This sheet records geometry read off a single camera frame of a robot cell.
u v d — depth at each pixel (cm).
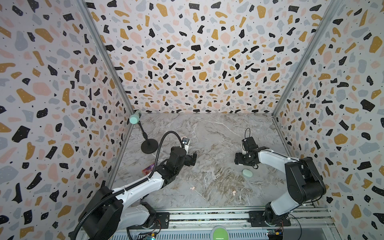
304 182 46
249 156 70
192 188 84
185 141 72
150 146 104
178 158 61
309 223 75
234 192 83
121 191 44
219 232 70
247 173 90
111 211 39
